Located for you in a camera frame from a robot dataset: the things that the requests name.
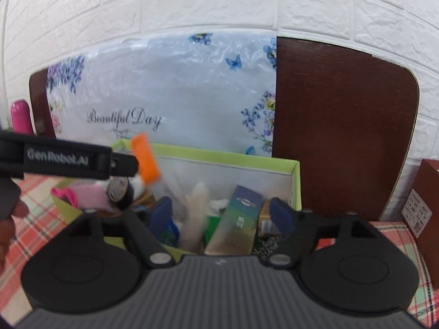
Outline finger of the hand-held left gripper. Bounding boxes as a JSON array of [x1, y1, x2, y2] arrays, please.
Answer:
[[110, 148, 139, 179], [105, 175, 135, 212]]

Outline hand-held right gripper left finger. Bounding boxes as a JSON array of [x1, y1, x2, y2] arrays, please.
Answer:
[[69, 196, 181, 268]]

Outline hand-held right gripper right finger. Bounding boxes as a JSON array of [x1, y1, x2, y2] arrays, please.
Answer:
[[269, 197, 374, 268]]

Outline tan cardboard box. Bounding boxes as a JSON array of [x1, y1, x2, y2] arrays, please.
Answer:
[[257, 202, 279, 237]]

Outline white and orange box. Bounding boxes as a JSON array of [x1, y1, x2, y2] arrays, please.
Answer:
[[131, 132, 162, 192]]

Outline white glove pink cuff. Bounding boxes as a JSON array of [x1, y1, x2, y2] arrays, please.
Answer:
[[51, 181, 114, 213]]

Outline steel wool scourer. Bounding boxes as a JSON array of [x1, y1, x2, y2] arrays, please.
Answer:
[[254, 235, 283, 257]]

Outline white plastic bottle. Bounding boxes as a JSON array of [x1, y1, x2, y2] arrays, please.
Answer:
[[180, 181, 234, 247]]

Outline slim grey-green cardboard box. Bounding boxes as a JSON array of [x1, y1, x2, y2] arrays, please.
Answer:
[[205, 185, 265, 256]]

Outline green scouring pad packet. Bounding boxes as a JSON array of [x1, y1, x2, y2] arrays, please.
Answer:
[[205, 214, 223, 244]]

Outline light green cardboard box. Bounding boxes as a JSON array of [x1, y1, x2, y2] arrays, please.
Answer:
[[51, 139, 302, 256]]

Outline person's left hand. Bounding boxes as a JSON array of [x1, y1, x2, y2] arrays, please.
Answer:
[[0, 200, 30, 270]]

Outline pink bottle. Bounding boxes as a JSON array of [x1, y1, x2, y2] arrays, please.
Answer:
[[10, 99, 35, 136]]

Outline floral plastic bag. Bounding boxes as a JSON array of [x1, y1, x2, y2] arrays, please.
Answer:
[[46, 32, 278, 158]]

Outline brown wooden headboard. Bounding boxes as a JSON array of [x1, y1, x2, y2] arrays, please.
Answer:
[[28, 37, 421, 222]]

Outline plaid cloth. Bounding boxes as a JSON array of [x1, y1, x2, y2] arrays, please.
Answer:
[[0, 173, 439, 328]]

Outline brown cardboard box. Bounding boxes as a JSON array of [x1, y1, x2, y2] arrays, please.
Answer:
[[401, 158, 439, 257]]

